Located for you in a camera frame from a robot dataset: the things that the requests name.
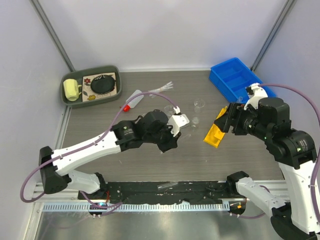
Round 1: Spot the grey-green plastic tray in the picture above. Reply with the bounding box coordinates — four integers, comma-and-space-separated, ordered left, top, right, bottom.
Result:
59, 65, 123, 108

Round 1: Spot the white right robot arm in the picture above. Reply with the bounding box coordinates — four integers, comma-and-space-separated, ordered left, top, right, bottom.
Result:
214, 97, 320, 240

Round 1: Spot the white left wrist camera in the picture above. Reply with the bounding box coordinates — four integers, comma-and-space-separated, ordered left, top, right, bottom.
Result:
167, 106, 190, 137

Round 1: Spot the yellow test tube rack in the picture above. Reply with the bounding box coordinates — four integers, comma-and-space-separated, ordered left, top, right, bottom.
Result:
202, 106, 228, 149

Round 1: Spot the floral patterned coaster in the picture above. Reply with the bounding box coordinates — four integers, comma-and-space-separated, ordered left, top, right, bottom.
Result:
81, 72, 118, 102

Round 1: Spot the white wash bottle red cap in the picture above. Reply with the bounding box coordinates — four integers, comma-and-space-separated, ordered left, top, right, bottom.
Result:
122, 89, 144, 112

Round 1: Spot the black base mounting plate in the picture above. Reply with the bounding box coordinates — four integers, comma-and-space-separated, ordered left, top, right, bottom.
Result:
87, 181, 243, 205

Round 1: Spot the small clear glass bottle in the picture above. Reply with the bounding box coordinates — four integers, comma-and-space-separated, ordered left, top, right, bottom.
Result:
190, 116, 200, 130

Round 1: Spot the bundle of plastic pipettes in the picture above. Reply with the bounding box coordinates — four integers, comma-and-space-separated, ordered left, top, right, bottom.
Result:
149, 81, 174, 98

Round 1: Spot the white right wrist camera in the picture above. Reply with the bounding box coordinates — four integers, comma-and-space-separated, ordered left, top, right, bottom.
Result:
244, 83, 268, 111

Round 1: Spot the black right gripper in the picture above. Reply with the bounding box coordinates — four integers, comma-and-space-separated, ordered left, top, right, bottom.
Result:
213, 100, 271, 140

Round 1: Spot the clear glass beaker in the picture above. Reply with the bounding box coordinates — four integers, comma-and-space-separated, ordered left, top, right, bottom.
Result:
193, 98, 205, 114

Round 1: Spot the pale yellow mug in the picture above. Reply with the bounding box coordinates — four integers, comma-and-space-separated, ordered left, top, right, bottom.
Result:
63, 78, 82, 102

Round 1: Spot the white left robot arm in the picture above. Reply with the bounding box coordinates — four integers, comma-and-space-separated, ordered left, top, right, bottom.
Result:
39, 109, 189, 200

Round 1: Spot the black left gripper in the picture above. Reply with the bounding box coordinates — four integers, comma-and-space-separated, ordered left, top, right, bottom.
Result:
144, 121, 181, 153

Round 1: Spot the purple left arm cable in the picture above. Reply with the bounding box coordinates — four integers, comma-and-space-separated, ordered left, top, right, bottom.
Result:
19, 91, 181, 203

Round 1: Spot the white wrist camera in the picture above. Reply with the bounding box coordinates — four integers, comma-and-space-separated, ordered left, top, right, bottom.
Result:
244, 83, 268, 111
167, 106, 190, 137

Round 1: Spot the black round plate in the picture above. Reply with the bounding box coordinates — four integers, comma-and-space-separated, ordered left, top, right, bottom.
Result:
90, 74, 116, 94

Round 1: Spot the blue divided plastic bin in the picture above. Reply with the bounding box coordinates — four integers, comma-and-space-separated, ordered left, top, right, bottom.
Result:
209, 57, 262, 104

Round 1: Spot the clear glass test tube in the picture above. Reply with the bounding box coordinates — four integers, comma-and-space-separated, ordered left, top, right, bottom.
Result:
157, 181, 179, 191

